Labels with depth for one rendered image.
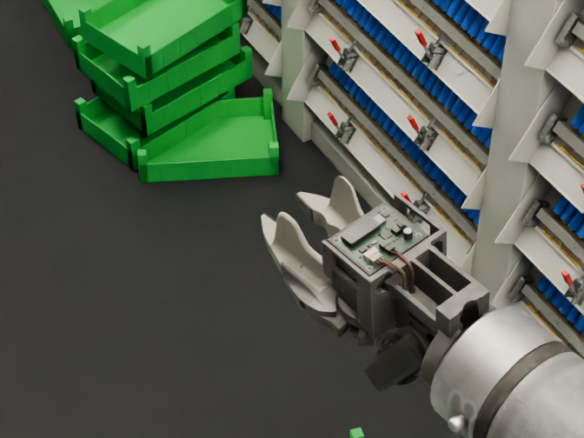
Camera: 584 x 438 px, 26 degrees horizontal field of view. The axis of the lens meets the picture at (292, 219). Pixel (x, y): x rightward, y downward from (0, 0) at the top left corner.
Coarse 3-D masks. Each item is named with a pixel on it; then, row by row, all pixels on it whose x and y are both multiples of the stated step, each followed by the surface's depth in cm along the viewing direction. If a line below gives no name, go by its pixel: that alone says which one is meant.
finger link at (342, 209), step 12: (336, 180) 95; (300, 192) 100; (336, 192) 96; (348, 192) 94; (300, 204) 100; (312, 204) 99; (324, 204) 99; (336, 204) 97; (348, 204) 95; (312, 216) 99; (324, 216) 98; (336, 216) 97; (348, 216) 96; (360, 216) 94; (324, 228) 99; (336, 228) 97
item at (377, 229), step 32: (352, 224) 89; (384, 224) 88; (352, 256) 87; (384, 256) 86; (416, 256) 86; (352, 288) 89; (384, 288) 89; (416, 288) 87; (448, 288) 84; (480, 288) 83; (352, 320) 90; (384, 320) 88; (416, 320) 87; (448, 320) 82
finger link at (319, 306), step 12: (288, 276) 95; (300, 276) 94; (300, 288) 94; (312, 288) 93; (300, 300) 93; (312, 300) 92; (324, 300) 92; (336, 300) 92; (312, 312) 92; (324, 312) 91; (336, 312) 92; (324, 324) 92; (336, 324) 91; (348, 324) 91
